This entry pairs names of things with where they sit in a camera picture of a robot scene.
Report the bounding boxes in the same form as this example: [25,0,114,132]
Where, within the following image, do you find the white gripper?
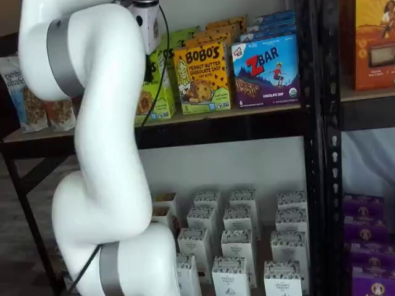
[128,2,162,54]

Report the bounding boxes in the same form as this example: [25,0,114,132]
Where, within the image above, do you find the green Bobo's oat box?
[157,27,200,62]
[135,49,177,121]

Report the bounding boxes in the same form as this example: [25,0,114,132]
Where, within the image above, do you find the yellow Bobo's oat box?
[184,31,232,50]
[205,14,248,31]
[194,23,241,39]
[172,41,232,116]

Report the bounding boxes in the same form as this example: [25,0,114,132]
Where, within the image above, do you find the blue Zbar snack box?
[246,18,297,33]
[239,27,297,43]
[230,33,301,109]
[255,9,296,25]

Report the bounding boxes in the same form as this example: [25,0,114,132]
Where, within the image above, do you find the yellow white food box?
[150,206,172,228]
[152,192,178,213]

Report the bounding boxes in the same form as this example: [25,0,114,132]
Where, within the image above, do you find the white botanical print box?
[175,253,203,296]
[186,205,217,235]
[193,191,222,213]
[229,188,257,213]
[220,229,254,263]
[177,227,209,269]
[275,208,309,234]
[270,230,309,266]
[211,256,249,296]
[264,260,302,296]
[276,190,307,212]
[222,206,252,234]

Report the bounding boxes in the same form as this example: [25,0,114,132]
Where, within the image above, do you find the orange cardboard box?
[354,0,395,91]

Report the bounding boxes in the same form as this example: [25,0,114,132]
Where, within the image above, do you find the purple snack box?
[350,242,395,272]
[351,267,395,296]
[343,215,388,244]
[343,193,386,218]

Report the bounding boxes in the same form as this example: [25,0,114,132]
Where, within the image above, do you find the red label granola bag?
[44,97,77,131]

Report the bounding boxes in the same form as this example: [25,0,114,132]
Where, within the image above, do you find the blue label granola bag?
[0,56,49,134]

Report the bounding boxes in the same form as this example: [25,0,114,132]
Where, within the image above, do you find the black metal shelving rack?
[322,0,395,296]
[0,0,324,296]

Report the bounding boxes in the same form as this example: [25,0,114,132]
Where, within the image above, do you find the black cable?
[141,2,172,127]
[69,244,103,294]

